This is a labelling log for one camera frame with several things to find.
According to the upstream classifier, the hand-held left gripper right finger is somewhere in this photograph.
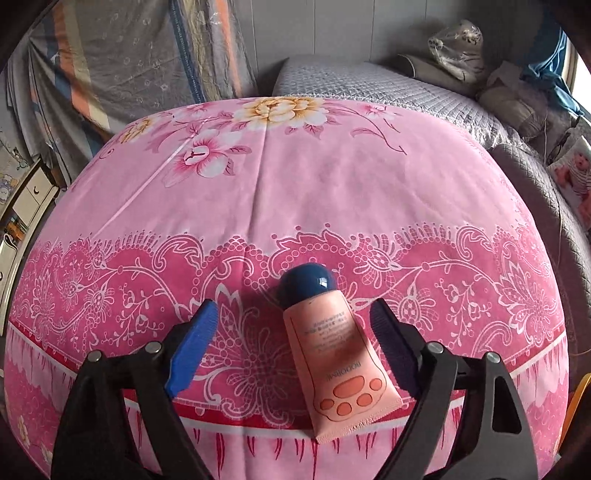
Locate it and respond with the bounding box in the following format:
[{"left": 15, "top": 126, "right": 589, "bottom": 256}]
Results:
[{"left": 369, "top": 299, "right": 539, "bottom": 480}]

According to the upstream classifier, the pink tube with blue cap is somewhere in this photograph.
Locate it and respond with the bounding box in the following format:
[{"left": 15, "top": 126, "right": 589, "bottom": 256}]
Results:
[{"left": 276, "top": 264, "right": 404, "bottom": 445}]

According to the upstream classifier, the clear plastic bag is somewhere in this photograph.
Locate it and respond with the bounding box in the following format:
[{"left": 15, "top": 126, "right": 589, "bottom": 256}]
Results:
[{"left": 427, "top": 21, "right": 490, "bottom": 85}]

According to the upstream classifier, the yellow bin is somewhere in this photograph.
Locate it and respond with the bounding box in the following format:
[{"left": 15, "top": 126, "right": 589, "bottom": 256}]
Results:
[{"left": 569, "top": 373, "right": 591, "bottom": 446}]

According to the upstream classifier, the hanging patterned cloth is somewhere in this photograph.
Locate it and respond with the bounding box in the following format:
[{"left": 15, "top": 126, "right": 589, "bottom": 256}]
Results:
[{"left": 4, "top": 0, "right": 259, "bottom": 188}]

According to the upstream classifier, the baby print pillow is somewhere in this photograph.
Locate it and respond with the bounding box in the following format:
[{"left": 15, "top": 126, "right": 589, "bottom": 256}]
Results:
[{"left": 549, "top": 136, "right": 591, "bottom": 232}]

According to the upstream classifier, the blue curtain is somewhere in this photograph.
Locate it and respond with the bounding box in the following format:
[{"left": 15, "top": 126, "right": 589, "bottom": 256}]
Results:
[{"left": 524, "top": 22, "right": 585, "bottom": 117}]

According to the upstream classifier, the pink floral blanket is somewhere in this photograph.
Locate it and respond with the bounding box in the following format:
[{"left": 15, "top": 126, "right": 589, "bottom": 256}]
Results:
[{"left": 4, "top": 95, "right": 574, "bottom": 480}]

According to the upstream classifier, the white cabinet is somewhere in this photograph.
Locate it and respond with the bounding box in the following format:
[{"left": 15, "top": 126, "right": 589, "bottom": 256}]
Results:
[{"left": 0, "top": 154, "right": 62, "bottom": 289}]

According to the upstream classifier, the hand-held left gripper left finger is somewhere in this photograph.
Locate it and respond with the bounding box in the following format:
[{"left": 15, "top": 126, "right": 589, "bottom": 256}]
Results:
[{"left": 53, "top": 299, "right": 220, "bottom": 480}]

